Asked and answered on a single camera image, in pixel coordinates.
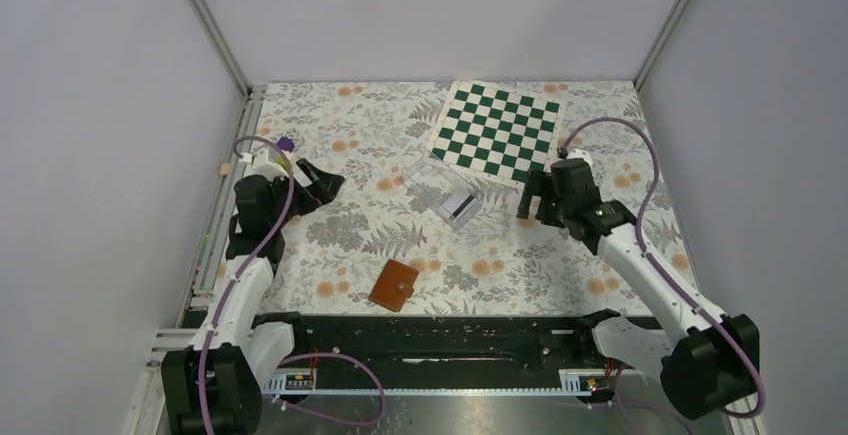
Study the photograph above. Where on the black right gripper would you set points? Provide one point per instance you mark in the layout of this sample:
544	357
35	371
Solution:
538	183

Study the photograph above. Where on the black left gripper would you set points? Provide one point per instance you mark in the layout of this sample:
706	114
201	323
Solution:
323	189

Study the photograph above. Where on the clear plastic card box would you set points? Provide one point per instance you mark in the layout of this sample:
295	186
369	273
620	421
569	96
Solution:
432	181

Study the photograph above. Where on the brown leather card holder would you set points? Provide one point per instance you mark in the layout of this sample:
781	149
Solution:
394	286

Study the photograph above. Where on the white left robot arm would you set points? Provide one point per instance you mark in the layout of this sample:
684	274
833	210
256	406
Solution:
213	385

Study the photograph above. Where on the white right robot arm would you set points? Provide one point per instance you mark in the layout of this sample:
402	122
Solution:
703	358

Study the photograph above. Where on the purple white green block stack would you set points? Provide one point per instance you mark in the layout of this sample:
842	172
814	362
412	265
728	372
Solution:
286	145

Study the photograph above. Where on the green white checkerboard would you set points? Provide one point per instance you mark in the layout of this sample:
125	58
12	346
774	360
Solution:
495	132

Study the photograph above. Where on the floral patterned table mat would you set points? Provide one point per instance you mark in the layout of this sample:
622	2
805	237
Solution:
497	264

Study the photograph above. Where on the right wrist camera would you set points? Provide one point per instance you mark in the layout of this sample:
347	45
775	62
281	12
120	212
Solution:
566	153

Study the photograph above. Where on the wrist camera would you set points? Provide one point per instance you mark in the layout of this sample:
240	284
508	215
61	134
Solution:
566	153
260	163

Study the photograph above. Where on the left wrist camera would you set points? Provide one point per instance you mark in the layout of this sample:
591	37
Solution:
260	163

